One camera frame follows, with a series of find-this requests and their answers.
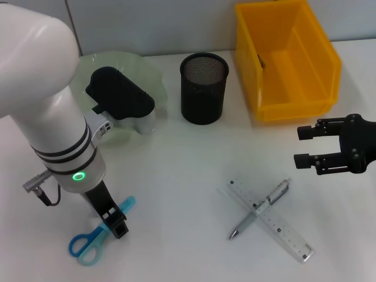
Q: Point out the black mesh pen holder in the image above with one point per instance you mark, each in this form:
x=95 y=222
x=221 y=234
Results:
x=202 y=97

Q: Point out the green wavy glass fruit plate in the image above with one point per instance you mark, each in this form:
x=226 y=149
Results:
x=147 y=73

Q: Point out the blue scissors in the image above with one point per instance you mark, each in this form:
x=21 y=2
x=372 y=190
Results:
x=85 y=243

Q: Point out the yellow plastic bin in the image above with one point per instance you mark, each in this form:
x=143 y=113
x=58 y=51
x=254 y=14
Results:
x=293 y=73

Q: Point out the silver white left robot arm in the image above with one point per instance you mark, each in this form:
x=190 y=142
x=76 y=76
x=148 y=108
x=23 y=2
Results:
x=35 y=73

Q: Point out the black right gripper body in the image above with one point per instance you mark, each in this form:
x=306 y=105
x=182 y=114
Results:
x=361 y=144

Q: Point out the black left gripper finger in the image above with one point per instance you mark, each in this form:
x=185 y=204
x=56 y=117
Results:
x=114 y=223
x=120 y=230

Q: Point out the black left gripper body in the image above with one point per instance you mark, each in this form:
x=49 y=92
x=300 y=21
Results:
x=101 y=199

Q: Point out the transparent plastic ruler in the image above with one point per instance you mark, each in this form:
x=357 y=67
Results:
x=293 y=241

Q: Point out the silver ballpoint pen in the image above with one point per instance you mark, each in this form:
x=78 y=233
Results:
x=246 y=222

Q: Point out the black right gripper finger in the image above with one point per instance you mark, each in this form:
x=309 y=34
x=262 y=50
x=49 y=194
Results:
x=302 y=161
x=305 y=132

